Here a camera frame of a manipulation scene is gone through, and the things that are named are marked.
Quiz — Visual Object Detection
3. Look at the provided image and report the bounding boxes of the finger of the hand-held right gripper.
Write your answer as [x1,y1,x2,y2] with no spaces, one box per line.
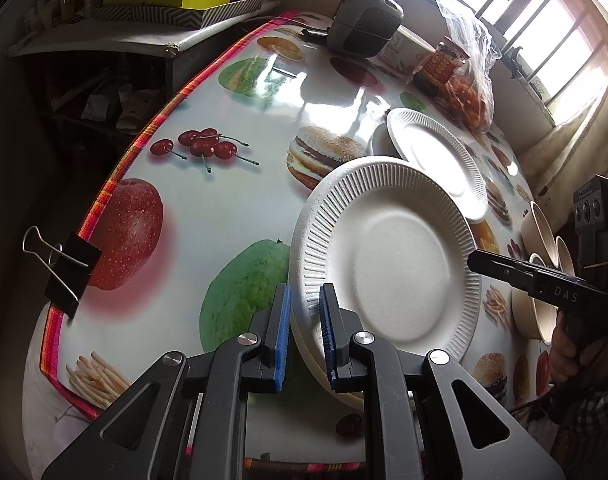
[467,249,540,294]

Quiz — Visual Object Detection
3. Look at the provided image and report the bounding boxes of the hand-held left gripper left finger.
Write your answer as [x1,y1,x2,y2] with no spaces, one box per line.
[41,282,292,480]

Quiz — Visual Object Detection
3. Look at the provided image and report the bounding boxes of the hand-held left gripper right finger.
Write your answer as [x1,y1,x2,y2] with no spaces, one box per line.
[319,282,567,480]

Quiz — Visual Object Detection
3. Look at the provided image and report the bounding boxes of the beige paper bowl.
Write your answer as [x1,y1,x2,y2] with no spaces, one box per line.
[510,252,560,342]
[520,201,560,267]
[554,235,579,273]

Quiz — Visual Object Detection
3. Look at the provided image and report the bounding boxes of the white ribbed paper plate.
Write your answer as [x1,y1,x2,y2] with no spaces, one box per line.
[289,156,482,366]
[386,108,489,224]

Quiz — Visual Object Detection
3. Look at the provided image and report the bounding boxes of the person's right forearm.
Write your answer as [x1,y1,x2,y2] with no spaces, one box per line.
[549,380,608,463]

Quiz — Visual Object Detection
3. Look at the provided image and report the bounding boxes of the person's right hand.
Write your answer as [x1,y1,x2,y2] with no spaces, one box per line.
[549,310,608,426]

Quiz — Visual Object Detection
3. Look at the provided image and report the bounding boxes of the beige printed curtain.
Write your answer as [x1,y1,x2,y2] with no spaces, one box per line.
[516,105,608,198]

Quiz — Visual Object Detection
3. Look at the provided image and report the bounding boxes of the food print vinyl tablecloth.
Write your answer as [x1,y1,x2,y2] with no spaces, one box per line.
[41,10,560,467]

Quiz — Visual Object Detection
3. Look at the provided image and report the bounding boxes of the plastic bag of oranges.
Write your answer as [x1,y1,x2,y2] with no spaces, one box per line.
[435,0,501,134]

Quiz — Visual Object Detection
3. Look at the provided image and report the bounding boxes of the glass jar with red label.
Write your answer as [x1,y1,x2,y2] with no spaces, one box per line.
[412,37,470,97]

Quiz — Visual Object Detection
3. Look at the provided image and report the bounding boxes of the black binder clip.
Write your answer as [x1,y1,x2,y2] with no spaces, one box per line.
[22,226,102,319]

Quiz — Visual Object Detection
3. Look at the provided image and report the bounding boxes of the white plastic tub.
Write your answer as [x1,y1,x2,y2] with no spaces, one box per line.
[378,27,437,77]

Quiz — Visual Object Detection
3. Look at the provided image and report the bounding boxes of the window with bars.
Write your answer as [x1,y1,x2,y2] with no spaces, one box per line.
[389,0,608,128]

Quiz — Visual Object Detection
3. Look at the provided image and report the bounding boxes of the grey portable heater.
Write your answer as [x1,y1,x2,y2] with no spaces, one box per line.
[328,0,405,59]

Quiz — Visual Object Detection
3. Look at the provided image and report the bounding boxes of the white paper packets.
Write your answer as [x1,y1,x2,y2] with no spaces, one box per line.
[80,77,159,136]

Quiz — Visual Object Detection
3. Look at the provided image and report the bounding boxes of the grey shelf board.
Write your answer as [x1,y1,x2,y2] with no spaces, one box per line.
[6,0,283,59]

